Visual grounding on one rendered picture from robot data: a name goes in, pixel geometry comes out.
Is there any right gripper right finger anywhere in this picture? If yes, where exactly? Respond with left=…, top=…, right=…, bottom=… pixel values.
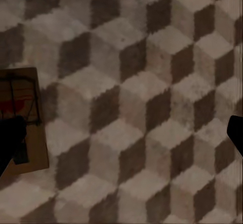
left=227, top=115, right=243, bottom=156

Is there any mousetrap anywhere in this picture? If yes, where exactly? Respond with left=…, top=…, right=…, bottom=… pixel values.
left=0, top=67, right=49, bottom=178

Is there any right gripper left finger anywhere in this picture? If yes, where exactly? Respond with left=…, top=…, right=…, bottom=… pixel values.
left=0, top=116, right=26, bottom=176

